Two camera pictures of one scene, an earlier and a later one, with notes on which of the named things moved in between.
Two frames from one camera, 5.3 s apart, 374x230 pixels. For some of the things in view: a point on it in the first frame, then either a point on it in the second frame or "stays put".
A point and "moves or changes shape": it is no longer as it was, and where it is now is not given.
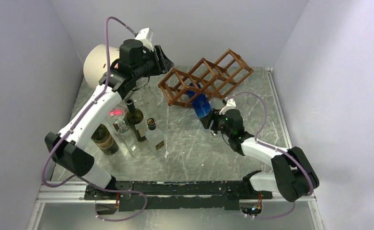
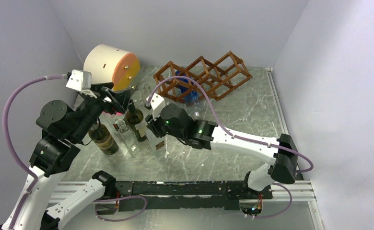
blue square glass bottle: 202,103 to 186,88
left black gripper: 164,64 to 120,99
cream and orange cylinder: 95,62 stays put
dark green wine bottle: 135,117 stays put
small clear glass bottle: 133,146 stays put
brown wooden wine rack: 205,79 moves or changes shape
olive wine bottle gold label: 102,137 stays put
